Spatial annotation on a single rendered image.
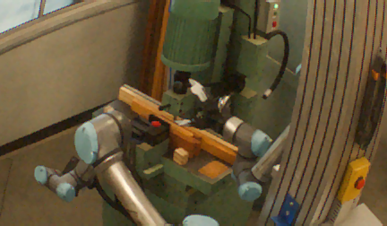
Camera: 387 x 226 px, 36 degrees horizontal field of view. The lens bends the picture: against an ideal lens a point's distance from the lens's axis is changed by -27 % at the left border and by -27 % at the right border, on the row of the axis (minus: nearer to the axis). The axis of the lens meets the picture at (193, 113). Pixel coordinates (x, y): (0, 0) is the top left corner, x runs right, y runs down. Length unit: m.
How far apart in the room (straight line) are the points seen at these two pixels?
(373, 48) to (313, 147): 0.40
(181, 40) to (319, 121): 0.93
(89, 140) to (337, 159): 0.77
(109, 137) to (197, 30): 0.65
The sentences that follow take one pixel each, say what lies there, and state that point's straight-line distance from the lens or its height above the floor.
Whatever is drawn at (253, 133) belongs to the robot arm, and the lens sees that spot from 2.52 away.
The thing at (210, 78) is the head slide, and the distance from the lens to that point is 2.92.
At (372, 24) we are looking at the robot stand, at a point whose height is 1.93.
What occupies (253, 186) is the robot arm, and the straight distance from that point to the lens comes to 2.44.
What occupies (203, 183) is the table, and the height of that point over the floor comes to 0.88.
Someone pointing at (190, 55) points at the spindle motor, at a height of 1.26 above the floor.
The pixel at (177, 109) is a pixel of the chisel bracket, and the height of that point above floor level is 1.03.
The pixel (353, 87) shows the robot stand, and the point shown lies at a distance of 1.79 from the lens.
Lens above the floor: 2.48
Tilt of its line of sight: 30 degrees down
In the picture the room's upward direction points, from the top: 10 degrees clockwise
